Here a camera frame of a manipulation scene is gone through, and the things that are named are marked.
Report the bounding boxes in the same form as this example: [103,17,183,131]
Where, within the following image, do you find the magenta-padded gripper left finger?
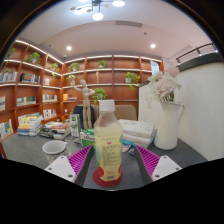
[43,144,94,187]

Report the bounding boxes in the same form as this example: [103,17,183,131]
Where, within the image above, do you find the green and white box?
[79,128,97,149]

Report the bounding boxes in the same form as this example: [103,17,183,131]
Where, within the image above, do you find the black track light rail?
[175,42,218,64]

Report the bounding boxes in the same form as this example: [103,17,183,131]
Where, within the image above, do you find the ceiling lamp with round bulbs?
[69,0,126,22]

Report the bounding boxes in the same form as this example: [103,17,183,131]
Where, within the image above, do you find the wooden artist mannequin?
[70,78,96,129]

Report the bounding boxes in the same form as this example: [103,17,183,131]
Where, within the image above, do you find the low stack of magazines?
[39,121,72,140]

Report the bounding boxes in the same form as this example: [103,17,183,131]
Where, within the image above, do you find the flat round red coaster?
[92,166,123,188]

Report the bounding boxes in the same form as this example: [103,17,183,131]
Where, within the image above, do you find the ceiling air vent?
[115,20,143,28]

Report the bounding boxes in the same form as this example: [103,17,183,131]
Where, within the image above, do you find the dark chair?
[72,105,96,129]

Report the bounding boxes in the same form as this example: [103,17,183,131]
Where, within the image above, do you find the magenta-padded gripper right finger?
[134,144,183,185]

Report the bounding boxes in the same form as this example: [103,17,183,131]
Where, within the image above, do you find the white cup with triangle pattern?
[42,139,68,164]

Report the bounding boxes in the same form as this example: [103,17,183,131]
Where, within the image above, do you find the stack of colourful books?
[17,112,44,137]

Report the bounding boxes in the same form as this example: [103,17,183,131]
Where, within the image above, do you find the clear bottle with yellow drink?
[93,99,124,183]

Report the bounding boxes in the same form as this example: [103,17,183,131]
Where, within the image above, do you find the wooden shelf unit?
[0,38,166,141]

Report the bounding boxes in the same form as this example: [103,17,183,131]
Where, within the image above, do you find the beige chair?
[90,104,138,122]

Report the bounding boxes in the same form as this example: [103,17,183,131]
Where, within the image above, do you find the flat blue box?
[121,138,135,148]

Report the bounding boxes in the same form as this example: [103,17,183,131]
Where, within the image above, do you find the tall green and white carton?
[69,113,82,138]

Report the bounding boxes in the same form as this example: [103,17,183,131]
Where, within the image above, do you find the white jug vase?
[153,100,185,151]

